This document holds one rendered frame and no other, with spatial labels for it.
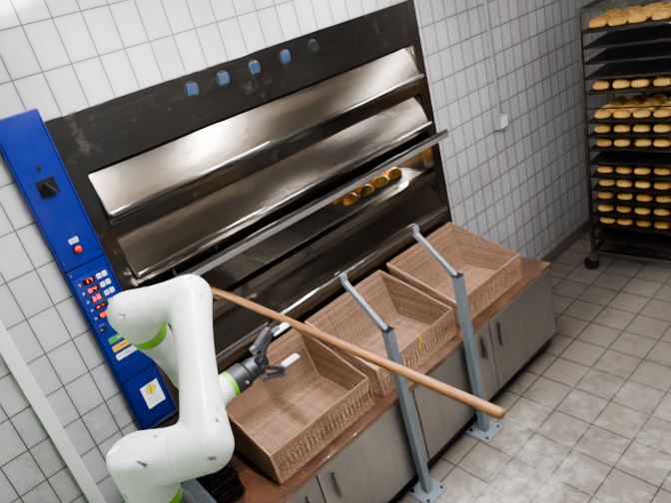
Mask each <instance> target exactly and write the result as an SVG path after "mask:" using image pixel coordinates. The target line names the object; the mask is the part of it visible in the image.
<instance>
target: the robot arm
mask: <svg viewBox="0 0 671 503"><path fill-rule="evenodd" d="M212 315H213V296H212V291H211V288H210V286H209V285H208V284H207V282H206V281H205V280H203V279H202V278H201V277H199V276H196V275H192V274H186V275H182V276H179V277H176V278H174V279H171V280H168V281H165V282H162V283H158V284H155V285H151V286H147V287H142V288H136V289H130V290H125V291H122V292H120V293H118V294H117V295H115V296H114V297H113V298H112V299H111V301H110V303H109V305H108V308H107V318H108V321H109V323H110V325H111V326H112V327H113V328H114V329H115V330H116V331H117V332H118V333H119V334H120V335H121V336H123V337H124V338H125V339H126V340H127V341H128V342H130V343H131V344H132V345H134V346H135V347H136V348H137V349H139V350H140V351H142V352H143V353H145V354H146V355H148V356H149V357H150V358H152V359H153V360H154V361H155V362H156V363H157V364H158V365H159V366H160V367H161V368H162V369H163V370H164V371H165V372H166V374H167V375H168V376H169V378H170V379H171V381H172V383H173V384H174V385H175V386H176V387H177V388H178V389H179V399H180V418H179V421H178V423H177V424H176V425H174V426H170V427H166V428H161V429H149V430H141V431H137V432H133V433H131V434H129V435H127V436H125V437H123V438H122V439H120V440H119V441H118V442H117V443H116V444H115V445H114V446H113V447H112V448H111V450H110V451H109V453H108V456H107V460H106V466H107V469H108V471H109V473H110V475H111V477H112V479H113V480H114V482H115V484H116V486H117V488H118V489H119V491H120V493H121V495H122V497H123V498H124V500H125V502H126V503H196V501H195V499H194V497H193V495H192V494H191V493H190V492H188V491H185V490H184V489H183V488H182V486H181V482H184V481H187V480H191V479H194V478H198V477H202V476H205V475H209V474H212V473H215V472H218V471H219V470H221V469H222V468H224V467H225V466H226V465H227V464H228V462H229V461H230V459H231V457H232V455H233V452H234V446H235V441H234V436H233V433H232V429H231V426H230V422H229V419H228V415H227V411H226V408H225V407H226V406H227V405H228V404H229V403H230V402H231V401H232V400H233V399H235V398H236V397H237V396H239V395H240V394H241V393H243V392H244V391H246V390H247V389H248V388H250V387H251V386H252V385H253V381H255V380H256V379H257V378H259V377H260V380H262V381H263V382H265V381H267V380H269V379H272V378H277V377H282V376H286V375H287V374H286V370H287V368H288V367H290V366H291V365H292V364H293V362H294V361H295V360H297V359H298V358H299V357H300V356H299V355H298V354H296V353H294V354H293V355H292V356H290V357H289V358H287V359H286V360H285V361H283V362H282V363H281V365H272V364H269V361H268V358H267V356H266V354H267V350H268V347H269V345H270V343H271V340H272V338H273V336H276V335H278V334H279V333H280V332H282V331H283V330H285V329H286V328H288V327H289V326H290V325H289V324H288V323H285V322H284V323H283V324H281V325H280V326H275V327H274V328H272V329H269V328H267V327H265V328H264V329H263V331H262V332H261V334H260V335H259V337H258V338H257V340H256V341H255V343H254V344H253V345H252V346H251V347H250V348H249V351H250V352H251V353H252V356H251V357H250V358H247V359H246V360H244V361H243V362H242V363H236V364H234V365H233V366H232V367H230V368H229V369H227V370H226V371H224V372H223V373H221V374H220V375H218V370H217V364H216V357H215V348H214V337H213V319H212ZM167 323H168V324H170V325H171V327H172V331H171V330H170V328H169V326H168V325H167ZM261 352H262V353H261ZM266 370H280V371H276V372H271V373H266V374H265V372H266Z"/></svg>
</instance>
